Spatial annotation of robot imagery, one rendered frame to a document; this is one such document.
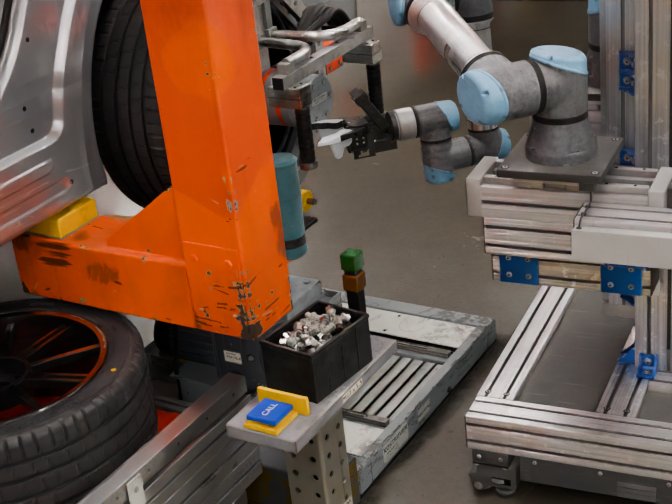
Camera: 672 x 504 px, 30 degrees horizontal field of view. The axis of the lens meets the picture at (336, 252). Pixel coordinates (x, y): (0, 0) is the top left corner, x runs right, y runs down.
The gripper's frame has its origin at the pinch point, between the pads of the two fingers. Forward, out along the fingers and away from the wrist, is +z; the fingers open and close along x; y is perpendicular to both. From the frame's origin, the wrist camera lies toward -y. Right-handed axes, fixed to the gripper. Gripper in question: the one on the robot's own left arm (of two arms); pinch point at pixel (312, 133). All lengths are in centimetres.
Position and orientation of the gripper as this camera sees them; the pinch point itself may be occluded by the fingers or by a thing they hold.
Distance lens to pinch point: 293.8
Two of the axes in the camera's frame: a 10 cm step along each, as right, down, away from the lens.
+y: 1.1, 9.0, 4.3
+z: -9.6, 2.1, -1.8
